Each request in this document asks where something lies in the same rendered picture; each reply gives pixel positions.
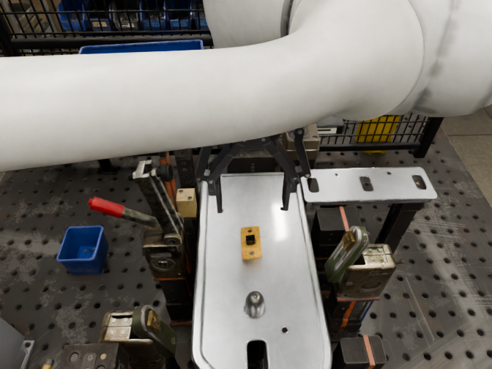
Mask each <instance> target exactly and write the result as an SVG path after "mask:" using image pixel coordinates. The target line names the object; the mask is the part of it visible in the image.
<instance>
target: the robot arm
mask: <svg viewBox="0 0 492 369"><path fill-rule="evenodd" d="M203 3H204V12H205V16H206V22H207V25H208V27H209V30H210V32H211V35H212V39H213V44H214V49H209V50H193V51H157V52H137V53H99V54H78V55H58V56H19V57H0V172H2V171H14V170H20V169H26V168H37V167H43V166H49V165H61V164H67V163H78V162H85V161H91V160H102V159H108V158H115V157H126V156H132V155H138V154H149V153H155V152H167V151H173V150H179V149H190V148H196V147H201V150H200V153H199V156H198V160H197V163H196V167H195V181H196V182H201V181H205V182H207V184H208V191H209V195H210V196H216V202H217V213H222V207H223V200H222V191H221V182H220V175H221V173H222V172H223V171H224V170H225V168H226V167H227V165H228V164H229V163H230V162H231V160H232V159H233V158H234V157H236V156H237V155H238V154H239V152H240V151H241V150H242V151H243V152H248V151H252V150H256V151H264V150H265V149H266V150H267V151H268V152H269V153H270V154H271V155H272V156H273V157H274V158H275V159H276V160H277V161H278V163H279V164H280V166H281V167H282V168H283V170H284V179H283V194H282V201H283V211H288V206H289V200H290V194H291V193H295V192H296V191H297V185H298V184H299V183H300V180H299V178H301V177H305V178H310V177H311V171H310V165H309V162H308V157H307V154H306V151H305V146H304V143H303V137H304V133H305V130H304V126H307V125H309V124H312V123H315V122H318V121H320V120H322V119H325V118H327V117H329V116H336V117H338V118H341V119H346V120H351V121H365V120H370V119H375V118H378V117H380V116H383V115H404V114H406V113H408V112H411V113H415V114H419V115H422V116H429V117H448V116H463V115H468V114H472V113H474V112H476V111H478V110H479V109H480V108H484V107H487V106H489V105H491V104H492V0H203ZM285 132H287V133H288V136H289V137H291V139H294V145H295V149H296V151H297V156H298V158H299V163H300V165H299V166H296V165H295V163H294V162H293V160H292V159H291V158H290V157H289V155H288V154H287V152H286V151H285V149H284V148H283V147H282V146H281V144H280V142H279V141H278V138H279V137H280V136H281V135H282V134H283V133H285ZM219 144H225V146H224V147H223V148H222V150H221V151H220V153H219V155H218V156H217V157H216V158H215V160H214V162H213V163H212V164H211V165H210V167H209V166H208V167H207V169H206V166H207V163H208V161H209V156H210V154H211V150H212V146H214V145H219Z"/></svg>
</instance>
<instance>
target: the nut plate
mask: <svg viewBox="0 0 492 369"><path fill-rule="evenodd" d="M249 230H252V232H250V233H249V232H248V231H249ZM240 231H241V248H242V259H243V260H248V259H254V258H261V257H262V248H261V235H260V228H259V226H257V225H256V226H251V227H245V228H241V230H240ZM252 252H254V254H253V255H250V253H252Z"/></svg>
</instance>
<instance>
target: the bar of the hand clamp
mask: <svg viewBox="0 0 492 369"><path fill-rule="evenodd" d="M160 177H162V179H163V181H165V182H171V180H172V179H173V170H172V167H171V165H169V164H168V163H163V165H162V166H161V168H160V171H158V170H157V168H155V166H154V163H153V162H152V160H148V161H140V162H138V166H137V169H136V171H134V172H133V174H129V175H128V179H129V181H134V182H135V183H137V184H138V186H139V188H140V189H141V192H142V193H143V195H144V197H145V199H146V201H147V203H148V204H149V206H150V208H151V210H152V211H153V213H154V216H155V217H156V218H157V221H158V223H159V224H160V226H161V228H162V230H163V232H164V233H165V234H178V235H179V232H178V231H177V229H176V226H175V225H174V223H176V224H177V225H179V230H182V229H183V225H182V223H181V221H180V219H179V216H178V214H177V213H176V210H175V209H174V205H173V204H172V202H171V199H170V198H169V196H168V194H167V191H166V189H165V187H164V185H163V183H162V181H161V179H160Z"/></svg>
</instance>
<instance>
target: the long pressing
mask: <svg viewBox="0 0 492 369"><path fill-rule="evenodd" d="M283 179H284V172H263V173H235V174H221V175H220V182H221V191H222V200H223V207H222V210H223V211H222V213H217V202H216V196H210V195H209V191H208V184H207V182H205V181H202V182H201V193H200V205H199V216H198V238H197V251H196V262H195V284H194V296H193V318H192V329H191V341H190V356H191V360H192V362H193V365H194V367H195V369H248V363H247V345H248V343H249V342H250V341H259V340H260V341H263V342H265V344H266V357H267V367H268V368H267V369H331V367H332V345H331V341H330V337H329V330H328V326H327V318H326V314H325V310H324V303H323V299H322V295H321V287H320V283H319V279H318V272H317V268H316V260H315V256H314V252H313V245H312V241H311V237H310V229H309V225H308V218H307V214H306V210H305V202H304V198H303V194H302V187H301V183H299V184H298V185H297V191H296V192H295V193H291V194H290V200H289V206H288V211H282V210H280V208H281V207H283V201H282V194H283ZM251 226H259V228H260V235H261V248H262V257H261V258H254V259H248V260H243V259H242V248H241V231H240V230H241V228H245V227H251ZM251 291H259V292H260V293H261V294H262V295H263V297H264V313H263V314H262V315H261V316H260V317H258V318H251V317H249V316H248V315H247V314H246V312H245V300H246V297H247V295H248V294H249V293H250V292H251ZM284 327H285V328H286V329H287V330H288V331H287V333H284V332H282V328H284Z"/></svg>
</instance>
